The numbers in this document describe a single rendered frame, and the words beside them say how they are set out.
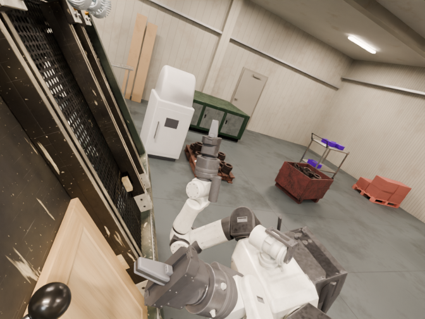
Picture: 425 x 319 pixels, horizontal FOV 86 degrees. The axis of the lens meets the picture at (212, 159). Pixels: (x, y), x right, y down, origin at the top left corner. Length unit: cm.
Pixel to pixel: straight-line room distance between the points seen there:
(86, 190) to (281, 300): 61
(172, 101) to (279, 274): 349
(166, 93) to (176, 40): 450
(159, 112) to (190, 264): 358
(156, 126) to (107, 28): 479
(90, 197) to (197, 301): 42
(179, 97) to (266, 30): 590
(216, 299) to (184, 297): 6
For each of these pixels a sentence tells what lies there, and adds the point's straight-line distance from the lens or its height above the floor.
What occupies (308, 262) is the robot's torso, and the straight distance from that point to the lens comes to 83.
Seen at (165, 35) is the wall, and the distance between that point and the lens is 826.
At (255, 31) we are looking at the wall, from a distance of 914.
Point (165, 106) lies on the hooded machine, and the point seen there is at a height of 98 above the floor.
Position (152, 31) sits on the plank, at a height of 209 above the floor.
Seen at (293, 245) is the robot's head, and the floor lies 147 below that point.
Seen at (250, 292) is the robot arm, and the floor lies 144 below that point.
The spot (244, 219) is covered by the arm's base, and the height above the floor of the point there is 135.
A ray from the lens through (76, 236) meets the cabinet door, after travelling 68.
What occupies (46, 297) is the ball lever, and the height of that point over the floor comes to 155.
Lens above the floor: 181
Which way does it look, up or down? 21 degrees down
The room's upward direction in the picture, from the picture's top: 22 degrees clockwise
